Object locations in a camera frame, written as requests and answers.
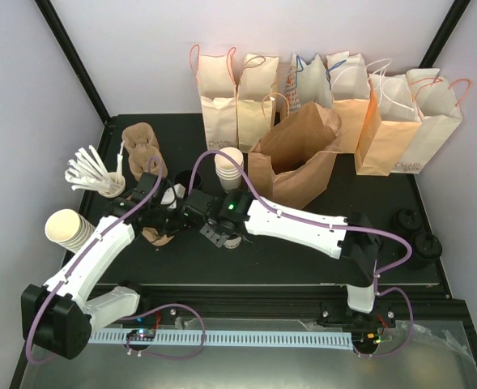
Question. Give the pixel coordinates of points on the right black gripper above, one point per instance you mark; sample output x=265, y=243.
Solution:
x=217, y=239

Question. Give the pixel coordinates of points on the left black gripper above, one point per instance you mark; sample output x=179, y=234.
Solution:
x=183, y=220

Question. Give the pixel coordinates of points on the brown kraft paper bag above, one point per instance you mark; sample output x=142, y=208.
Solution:
x=291, y=165

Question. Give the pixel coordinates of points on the black cup lid stack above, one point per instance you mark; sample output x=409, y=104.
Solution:
x=427, y=249
x=406, y=221

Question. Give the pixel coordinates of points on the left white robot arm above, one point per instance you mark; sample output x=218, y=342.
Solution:
x=60, y=316

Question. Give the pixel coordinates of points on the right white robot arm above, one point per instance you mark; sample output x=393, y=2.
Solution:
x=352, y=245

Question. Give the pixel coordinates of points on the black paper cup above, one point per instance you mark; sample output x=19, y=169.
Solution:
x=182, y=182

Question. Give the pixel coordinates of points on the white paper cup stack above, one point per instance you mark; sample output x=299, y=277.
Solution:
x=228, y=174

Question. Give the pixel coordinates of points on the stacked pulp cup carriers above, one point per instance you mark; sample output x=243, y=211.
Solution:
x=141, y=144

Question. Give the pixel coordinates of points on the cup of white stirrers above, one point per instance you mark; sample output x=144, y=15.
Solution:
x=88, y=172

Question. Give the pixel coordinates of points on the tilted paper cup stack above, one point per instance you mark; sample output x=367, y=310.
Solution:
x=68, y=229

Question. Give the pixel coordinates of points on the cream paper bag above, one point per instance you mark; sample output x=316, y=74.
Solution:
x=256, y=102

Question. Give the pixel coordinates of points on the blue patterned paper bag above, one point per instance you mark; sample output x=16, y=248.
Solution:
x=306, y=82

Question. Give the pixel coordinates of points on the orange white paper bag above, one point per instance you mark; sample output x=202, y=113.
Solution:
x=351, y=95

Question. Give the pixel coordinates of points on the white cream logo bag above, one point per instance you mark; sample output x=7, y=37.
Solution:
x=440, y=113

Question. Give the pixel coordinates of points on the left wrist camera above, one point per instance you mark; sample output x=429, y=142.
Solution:
x=172, y=196

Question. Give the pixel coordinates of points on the white slotted cable duct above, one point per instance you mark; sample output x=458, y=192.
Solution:
x=211, y=338

